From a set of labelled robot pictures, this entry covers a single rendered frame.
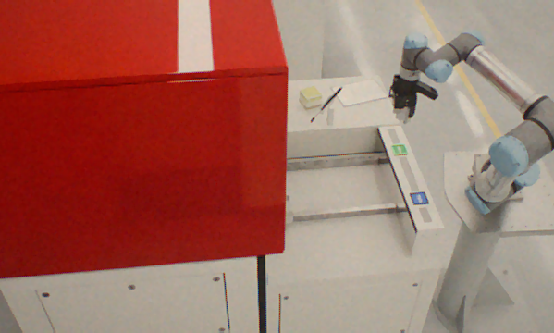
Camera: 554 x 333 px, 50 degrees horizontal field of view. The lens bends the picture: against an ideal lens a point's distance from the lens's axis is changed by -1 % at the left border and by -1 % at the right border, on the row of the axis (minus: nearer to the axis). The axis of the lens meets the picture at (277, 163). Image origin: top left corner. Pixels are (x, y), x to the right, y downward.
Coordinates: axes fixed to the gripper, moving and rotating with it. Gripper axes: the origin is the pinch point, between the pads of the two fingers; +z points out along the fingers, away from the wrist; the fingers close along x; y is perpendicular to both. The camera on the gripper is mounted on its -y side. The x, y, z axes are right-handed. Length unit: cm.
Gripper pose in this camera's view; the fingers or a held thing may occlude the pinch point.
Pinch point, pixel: (407, 120)
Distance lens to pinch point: 226.1
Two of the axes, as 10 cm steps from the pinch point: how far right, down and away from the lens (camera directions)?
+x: 1.2, 6.8, -7.3
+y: -9.9, 0.8, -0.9
